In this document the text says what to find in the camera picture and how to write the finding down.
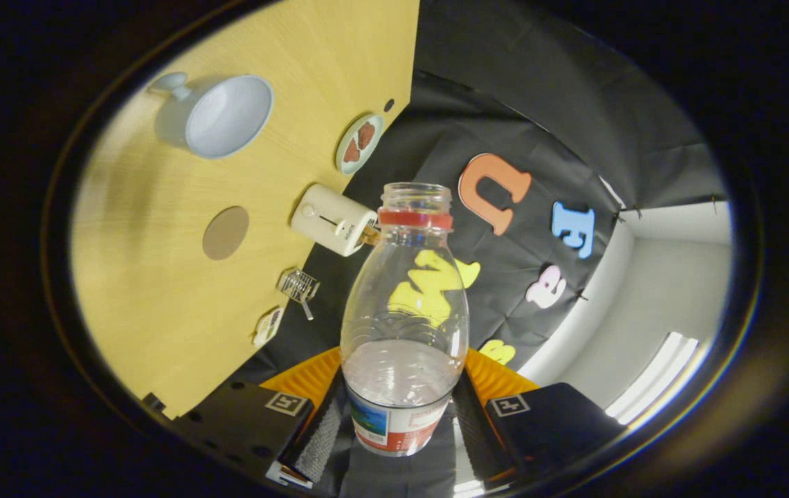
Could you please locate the black backdrop cloth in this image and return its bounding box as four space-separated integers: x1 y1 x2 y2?
228 0 727 497

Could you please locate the white toaster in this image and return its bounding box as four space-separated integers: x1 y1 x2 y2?
290 183 379 257

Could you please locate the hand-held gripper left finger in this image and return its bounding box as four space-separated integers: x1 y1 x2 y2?
173 346 345 490

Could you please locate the white divided snack dish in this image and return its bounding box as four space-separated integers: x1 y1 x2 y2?
253 306 284 348

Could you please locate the large ceiling light panel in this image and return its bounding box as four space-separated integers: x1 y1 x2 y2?
606 332 700 425

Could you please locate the small metal wire rack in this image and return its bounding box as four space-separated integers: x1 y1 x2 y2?
277 268 321 321

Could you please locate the round brown coaster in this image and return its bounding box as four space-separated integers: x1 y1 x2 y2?
201 205 251 261

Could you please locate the wooden table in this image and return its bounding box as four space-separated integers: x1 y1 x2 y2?
69 0 421 421

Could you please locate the white cup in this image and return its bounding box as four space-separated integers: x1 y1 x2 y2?
147 71 275 160

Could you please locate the pale green plate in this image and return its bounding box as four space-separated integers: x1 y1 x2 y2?
335 113 386 175

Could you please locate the clear plastic juice bottle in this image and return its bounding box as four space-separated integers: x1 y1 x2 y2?
339 182 470 457

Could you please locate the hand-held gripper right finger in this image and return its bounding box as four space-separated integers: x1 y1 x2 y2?
451 348 627 488

